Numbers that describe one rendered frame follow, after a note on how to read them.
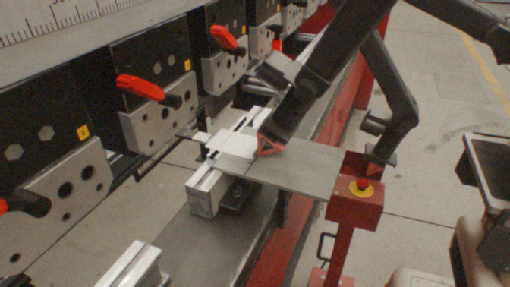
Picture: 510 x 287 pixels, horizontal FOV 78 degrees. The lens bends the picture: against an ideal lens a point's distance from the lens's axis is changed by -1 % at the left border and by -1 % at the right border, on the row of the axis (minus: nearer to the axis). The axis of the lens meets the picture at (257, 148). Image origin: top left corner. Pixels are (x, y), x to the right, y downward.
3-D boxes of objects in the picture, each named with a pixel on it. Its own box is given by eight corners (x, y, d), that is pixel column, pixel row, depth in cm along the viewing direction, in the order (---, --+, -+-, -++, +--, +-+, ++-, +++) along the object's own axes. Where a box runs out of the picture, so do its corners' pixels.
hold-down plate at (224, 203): (237, 219, 74) (237, 210, 72) (218, 212, 76) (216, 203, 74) (281, 149, 96) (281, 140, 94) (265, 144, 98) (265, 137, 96)
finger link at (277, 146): (243, 152, 71) (260, 124, 65) (256, 135, 76) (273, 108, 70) (267, 169, 71) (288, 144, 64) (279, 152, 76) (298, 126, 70)
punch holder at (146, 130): (143, 164, 44) (111, 45, 34) (98, 149, 46) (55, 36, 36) (200, 113, 55) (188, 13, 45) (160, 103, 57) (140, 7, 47)
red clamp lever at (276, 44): (280, 67, 76) (281, 26, 70) (264, 64, 78) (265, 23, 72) (282, 64, 78) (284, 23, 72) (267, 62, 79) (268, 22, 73)
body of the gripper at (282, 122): (258, 129, 65) (274, 105, 60) (276, 107, 73) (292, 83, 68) (284, 147, 65) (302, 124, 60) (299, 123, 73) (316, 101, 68)
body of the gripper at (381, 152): (363, 145, 102) (374, 127, 97) (394, 157, 101) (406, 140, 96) (362, 157, 97) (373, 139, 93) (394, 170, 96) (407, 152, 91)
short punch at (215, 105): (215, 126, 69) (212, 86, 63) (207, 124, 69) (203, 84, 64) (236, 105, 76) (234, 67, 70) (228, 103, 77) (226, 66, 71)
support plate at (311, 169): (328, 203, 63) (328, 200, 62) (212, 169, 71) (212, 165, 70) (345, 152, 76) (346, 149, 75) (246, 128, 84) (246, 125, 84)
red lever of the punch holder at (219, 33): (226, 23, 47) (247, 49, 56) (203, 21, 49) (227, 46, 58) (222, 36, 47) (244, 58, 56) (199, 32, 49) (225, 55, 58)
